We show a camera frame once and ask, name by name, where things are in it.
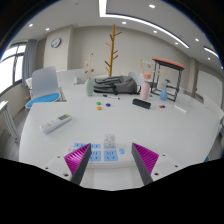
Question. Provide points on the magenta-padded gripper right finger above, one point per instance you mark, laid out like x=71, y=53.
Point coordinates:
x=146, y=159

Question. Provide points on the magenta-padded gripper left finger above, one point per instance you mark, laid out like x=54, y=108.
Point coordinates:
x=78, y=159

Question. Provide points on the white power strip blue sockets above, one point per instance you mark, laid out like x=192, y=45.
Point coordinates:
x=110, y=156

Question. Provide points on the white remote control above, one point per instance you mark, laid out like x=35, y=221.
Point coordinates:
x=55, y=123

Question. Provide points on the orange round magnet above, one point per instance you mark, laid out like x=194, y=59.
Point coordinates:
x=98, y=108

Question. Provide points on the black rectangular case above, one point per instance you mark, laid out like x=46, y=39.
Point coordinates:
x=141, y=103

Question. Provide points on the green round magnet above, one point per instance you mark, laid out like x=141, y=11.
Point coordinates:
x=98, y=103

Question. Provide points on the blue vase with stems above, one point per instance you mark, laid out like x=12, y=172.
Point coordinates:
x=163, y=95

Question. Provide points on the pink vase with flowers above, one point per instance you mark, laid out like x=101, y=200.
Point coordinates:
x=145, y=91

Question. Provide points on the black marker pen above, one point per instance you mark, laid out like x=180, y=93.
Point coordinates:
x=111, y=97

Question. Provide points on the green vase with dried flowers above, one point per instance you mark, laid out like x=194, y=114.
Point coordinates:
x=89, y=88

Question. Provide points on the grey backpack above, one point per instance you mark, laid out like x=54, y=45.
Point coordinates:
x=116, y=85

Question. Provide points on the white chair blue seat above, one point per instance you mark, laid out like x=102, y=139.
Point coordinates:
x=45, y=83

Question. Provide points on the white side desk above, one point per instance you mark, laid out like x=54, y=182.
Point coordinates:
x=6, y=116

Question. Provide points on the whiteboard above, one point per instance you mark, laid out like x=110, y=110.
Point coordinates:
x=208, y=85

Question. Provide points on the grey curtain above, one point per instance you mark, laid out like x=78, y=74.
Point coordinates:
x=29, y=63

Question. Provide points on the window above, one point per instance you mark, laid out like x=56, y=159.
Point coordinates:
x=8, y=71

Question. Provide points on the wooden coat rack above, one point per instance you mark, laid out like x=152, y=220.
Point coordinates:
x=111, y=50

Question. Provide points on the ceiling lights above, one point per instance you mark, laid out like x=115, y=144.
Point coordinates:
x=102, y=8

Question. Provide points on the black frame stand orange top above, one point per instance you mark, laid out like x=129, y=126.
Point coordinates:
x=168, y=62

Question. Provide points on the round wall clock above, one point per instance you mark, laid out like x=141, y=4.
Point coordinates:
x=56, y=42

